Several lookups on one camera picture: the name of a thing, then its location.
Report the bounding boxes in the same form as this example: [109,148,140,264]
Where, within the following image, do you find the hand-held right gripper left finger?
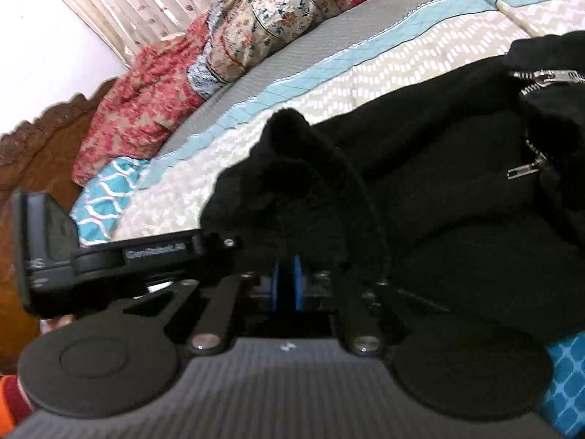
[122,258,280,355]

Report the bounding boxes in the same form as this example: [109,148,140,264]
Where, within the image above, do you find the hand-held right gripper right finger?
[292,256,414,356]

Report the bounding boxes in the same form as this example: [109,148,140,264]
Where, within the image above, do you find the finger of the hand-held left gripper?
[204,232,244,254]

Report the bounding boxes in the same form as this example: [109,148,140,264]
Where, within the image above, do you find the black pants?
[201,31,585,345]

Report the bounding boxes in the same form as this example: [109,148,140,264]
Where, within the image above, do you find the teal lattice pillow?
[69,155,154,247]

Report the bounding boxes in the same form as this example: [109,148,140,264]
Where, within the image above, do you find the carved wooden headboard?
[0,78,120,369]

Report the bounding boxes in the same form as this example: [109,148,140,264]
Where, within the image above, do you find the red floral quilt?
[73,0,433,188]

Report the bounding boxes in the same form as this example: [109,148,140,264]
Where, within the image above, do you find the person's orange clothing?
[0,372,35,428]

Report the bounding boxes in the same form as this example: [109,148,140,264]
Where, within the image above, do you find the patchwork patterned bedspread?
[68,0,585,439]

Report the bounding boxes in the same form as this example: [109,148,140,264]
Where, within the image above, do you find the leaf print curtain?
[27,0,286,68]

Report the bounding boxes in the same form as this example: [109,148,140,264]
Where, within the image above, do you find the white stick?
[473,0,544,38]

